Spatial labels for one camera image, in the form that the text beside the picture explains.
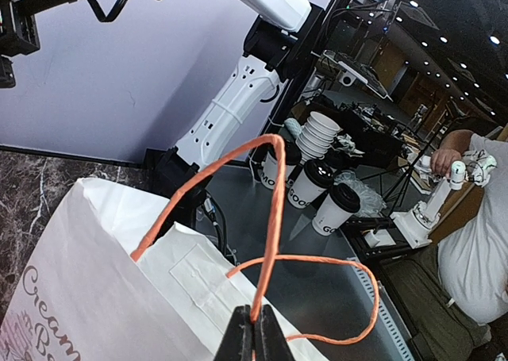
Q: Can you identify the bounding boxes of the background lidded cup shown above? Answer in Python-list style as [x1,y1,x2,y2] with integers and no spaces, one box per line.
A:
[287,159,333,209]
[260,144,302,191]
[311,182,360,236]

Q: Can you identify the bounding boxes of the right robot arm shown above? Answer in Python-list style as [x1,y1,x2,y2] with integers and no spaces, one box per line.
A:
[1,0,324,197]

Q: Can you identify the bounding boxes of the person in white shirt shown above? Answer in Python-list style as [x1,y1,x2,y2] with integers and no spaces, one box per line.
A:
[431,129,507,325]

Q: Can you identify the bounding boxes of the background lidded cup middle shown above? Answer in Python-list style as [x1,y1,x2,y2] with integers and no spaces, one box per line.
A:
[287,159,333,209]

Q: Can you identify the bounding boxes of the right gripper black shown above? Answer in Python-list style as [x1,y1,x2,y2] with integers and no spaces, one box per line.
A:
[0,0,171,90]

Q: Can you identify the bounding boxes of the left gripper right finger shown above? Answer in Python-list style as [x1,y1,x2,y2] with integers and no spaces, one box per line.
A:
[254,305,294,361]

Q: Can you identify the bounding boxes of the white paper takeout bag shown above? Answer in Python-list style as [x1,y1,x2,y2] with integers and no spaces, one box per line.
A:
[0,133,381,361]

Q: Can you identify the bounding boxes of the background lidded cup top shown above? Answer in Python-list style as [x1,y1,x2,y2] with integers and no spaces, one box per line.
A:
[260,144,302,191]

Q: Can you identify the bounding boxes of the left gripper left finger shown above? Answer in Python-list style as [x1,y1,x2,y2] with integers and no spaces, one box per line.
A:
[214,305,254,361]

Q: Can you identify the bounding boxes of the background lidded cup bottom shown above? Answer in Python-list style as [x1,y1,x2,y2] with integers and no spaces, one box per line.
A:
[311,182,360,236]

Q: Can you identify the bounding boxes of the white slotted cable duct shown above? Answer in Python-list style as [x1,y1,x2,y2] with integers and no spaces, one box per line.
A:
[348,267,414,360]

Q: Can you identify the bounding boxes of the background white cup stack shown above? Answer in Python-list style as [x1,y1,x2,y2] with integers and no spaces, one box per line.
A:
[295,111,342,165]

